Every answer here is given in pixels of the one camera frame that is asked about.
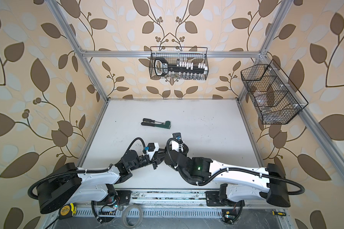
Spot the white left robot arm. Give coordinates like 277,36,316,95
27,143,165,214

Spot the socket set rail in basket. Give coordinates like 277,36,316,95
151,57,209,77

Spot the grey tape roll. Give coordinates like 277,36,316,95
121,204,144,229

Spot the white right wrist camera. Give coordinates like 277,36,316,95
171,132,183,153

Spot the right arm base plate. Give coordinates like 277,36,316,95
205,191,245,207

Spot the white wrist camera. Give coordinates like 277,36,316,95
143,143,160,161
171,132,183,153

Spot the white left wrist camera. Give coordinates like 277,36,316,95
143,143,160,161

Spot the yellow tape measure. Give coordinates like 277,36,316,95
58,203,76,220

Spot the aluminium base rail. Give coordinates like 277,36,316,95
54,188,287,210

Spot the black wire basket back wall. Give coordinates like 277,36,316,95
149,45,209,81

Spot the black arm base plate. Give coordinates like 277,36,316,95
106,190,131,206

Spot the black wire basket wall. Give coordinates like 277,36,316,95
240,60,308,125
149,45,209,81

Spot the green black-handled hand tool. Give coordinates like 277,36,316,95
141,121,171,129

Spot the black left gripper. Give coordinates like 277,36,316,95
127,149,168,173

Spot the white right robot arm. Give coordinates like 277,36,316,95
165,137,305,208

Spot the black wire basket right wall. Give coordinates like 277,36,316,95
240,60,308,125

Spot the small yellow black screwdriver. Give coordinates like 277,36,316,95
272,211,287,217

